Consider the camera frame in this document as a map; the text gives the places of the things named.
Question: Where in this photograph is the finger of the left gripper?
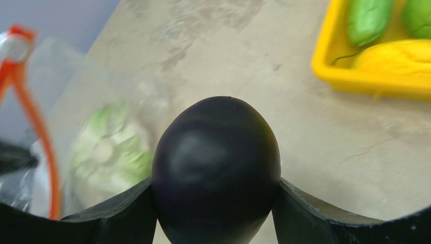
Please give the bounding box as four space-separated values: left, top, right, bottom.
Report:
1 140 39 175

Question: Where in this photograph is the white cauliflower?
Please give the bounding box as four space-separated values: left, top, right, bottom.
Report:
71 101 153 208

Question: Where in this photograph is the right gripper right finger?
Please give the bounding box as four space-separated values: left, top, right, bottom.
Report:
272 179 430 243

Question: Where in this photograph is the yellow plastic tray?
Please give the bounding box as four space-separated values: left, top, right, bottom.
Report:
311 1 430 101

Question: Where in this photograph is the clear orange zip bag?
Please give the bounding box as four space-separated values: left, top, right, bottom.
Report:
1 24 171 220

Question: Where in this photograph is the green lime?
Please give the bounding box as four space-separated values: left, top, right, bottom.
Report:
403 0 430 39

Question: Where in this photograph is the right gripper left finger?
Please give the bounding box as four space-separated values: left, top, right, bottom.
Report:
1 178 157 244

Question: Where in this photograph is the light green cucumber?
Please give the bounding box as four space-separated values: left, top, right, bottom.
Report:
347 0 394 47

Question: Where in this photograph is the purple eggplant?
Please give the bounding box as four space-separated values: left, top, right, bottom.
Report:
151 96 281 243

